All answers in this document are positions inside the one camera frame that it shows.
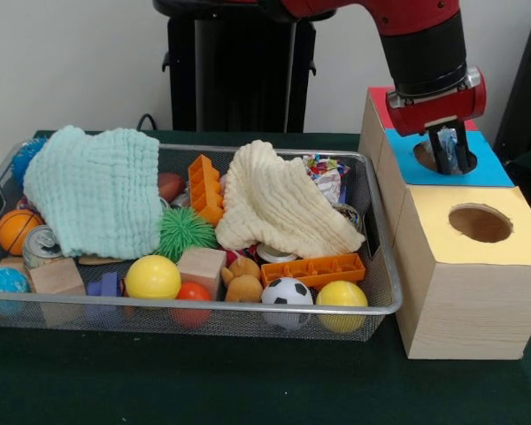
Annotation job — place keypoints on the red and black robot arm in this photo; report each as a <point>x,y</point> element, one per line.
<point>425,44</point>

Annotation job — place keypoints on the orange toy brick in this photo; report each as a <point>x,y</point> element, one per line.
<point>318,268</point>

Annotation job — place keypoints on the clear plastic bottle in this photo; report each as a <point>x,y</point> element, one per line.
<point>449,141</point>

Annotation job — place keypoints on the silver mesh bin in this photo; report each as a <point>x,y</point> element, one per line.
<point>230,316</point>

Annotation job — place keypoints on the yellow plastic ball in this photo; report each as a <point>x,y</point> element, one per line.
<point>341,297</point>
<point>154,278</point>

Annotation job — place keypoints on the green spiky ball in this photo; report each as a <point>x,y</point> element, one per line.
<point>186,232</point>

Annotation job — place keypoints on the wooden three-hole box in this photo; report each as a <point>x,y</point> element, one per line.
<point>469,310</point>

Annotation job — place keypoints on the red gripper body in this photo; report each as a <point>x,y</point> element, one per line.
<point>438,108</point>

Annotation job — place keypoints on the orange toy basketball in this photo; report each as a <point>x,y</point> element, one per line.
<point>17,232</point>

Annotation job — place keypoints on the orange plastic tray block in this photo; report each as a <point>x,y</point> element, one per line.
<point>203,190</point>

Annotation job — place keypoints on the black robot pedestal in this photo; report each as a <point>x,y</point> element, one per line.
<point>243,66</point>

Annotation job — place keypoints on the small soccer ball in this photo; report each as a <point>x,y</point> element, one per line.
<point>287,292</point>

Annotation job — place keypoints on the yellow-haired toy figure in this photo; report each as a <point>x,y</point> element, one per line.
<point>243,281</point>

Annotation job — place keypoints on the cream cloth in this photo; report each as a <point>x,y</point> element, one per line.
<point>274,203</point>

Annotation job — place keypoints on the black office chair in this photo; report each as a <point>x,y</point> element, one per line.
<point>526,88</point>

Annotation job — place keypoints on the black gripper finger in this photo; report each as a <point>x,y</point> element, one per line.
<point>461,148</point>
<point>440,152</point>

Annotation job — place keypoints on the mint green cloth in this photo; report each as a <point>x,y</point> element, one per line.
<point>97,190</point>

